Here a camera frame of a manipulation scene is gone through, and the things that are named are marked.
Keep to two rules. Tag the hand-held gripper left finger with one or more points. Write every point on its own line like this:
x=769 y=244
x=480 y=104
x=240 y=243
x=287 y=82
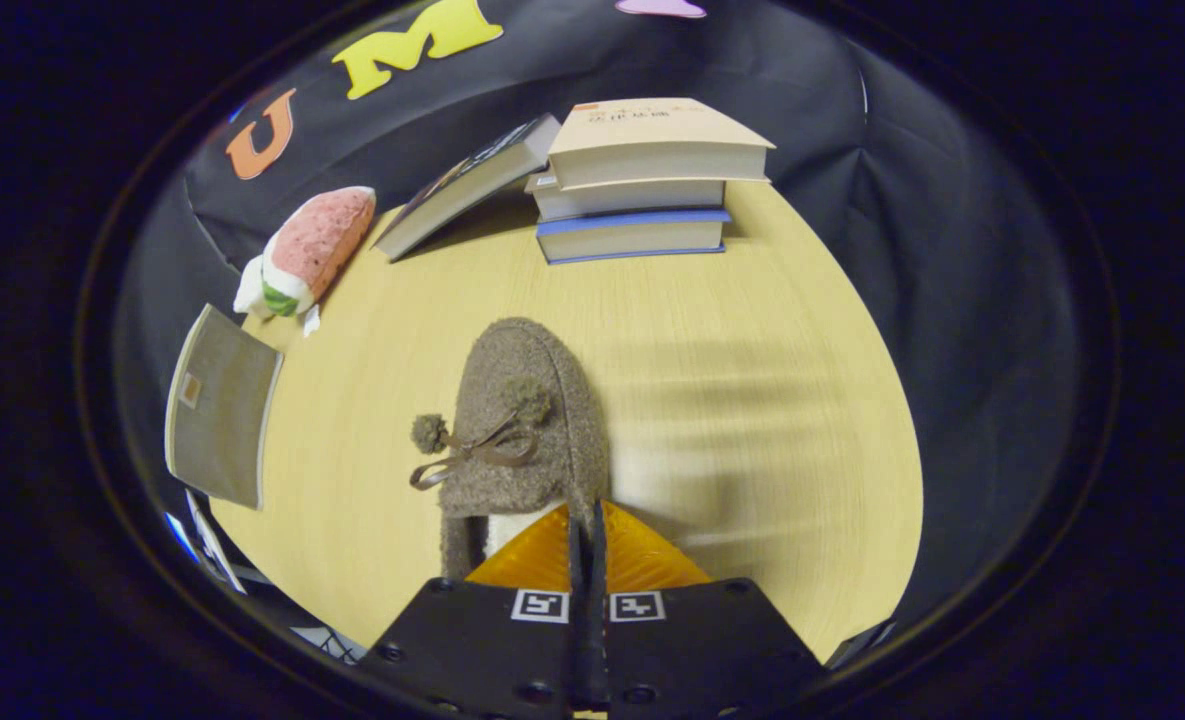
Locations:
x=492 y=650

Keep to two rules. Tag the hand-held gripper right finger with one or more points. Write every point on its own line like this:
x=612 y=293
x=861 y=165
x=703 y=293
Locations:
x=702 y=650

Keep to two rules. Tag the brown fuzzy shoe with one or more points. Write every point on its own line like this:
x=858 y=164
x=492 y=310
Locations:
x=522 y=370

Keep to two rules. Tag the grey fabric storage box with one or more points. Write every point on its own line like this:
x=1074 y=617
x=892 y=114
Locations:
x=222 y=410

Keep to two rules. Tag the blue cover book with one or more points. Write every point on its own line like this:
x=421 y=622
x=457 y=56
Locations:
x=632 y=238

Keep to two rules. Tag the white plush toy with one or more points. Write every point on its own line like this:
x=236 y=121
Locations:
x=248 y=295

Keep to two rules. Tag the watermelon slice plush toy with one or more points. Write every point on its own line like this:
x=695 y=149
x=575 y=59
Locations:
x=322 y=240

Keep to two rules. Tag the white cover book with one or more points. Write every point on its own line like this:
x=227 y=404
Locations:
x=632 y=198

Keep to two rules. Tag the black cover book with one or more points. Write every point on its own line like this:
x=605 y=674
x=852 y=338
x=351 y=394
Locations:
x=472 y=185

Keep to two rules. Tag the beige cover book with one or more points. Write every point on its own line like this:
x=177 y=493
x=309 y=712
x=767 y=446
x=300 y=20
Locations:
x=652 y=140

